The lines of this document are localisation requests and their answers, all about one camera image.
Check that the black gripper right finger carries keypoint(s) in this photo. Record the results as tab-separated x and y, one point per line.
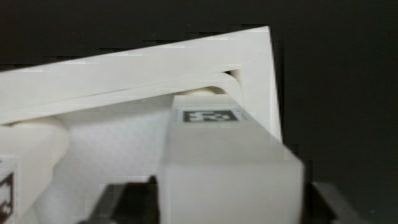
327	209

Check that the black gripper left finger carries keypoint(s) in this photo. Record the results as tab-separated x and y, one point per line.
128	204

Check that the white desk top tray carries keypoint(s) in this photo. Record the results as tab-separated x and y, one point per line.
106	93

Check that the white leg with tag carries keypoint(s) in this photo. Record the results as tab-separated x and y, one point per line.
34	143

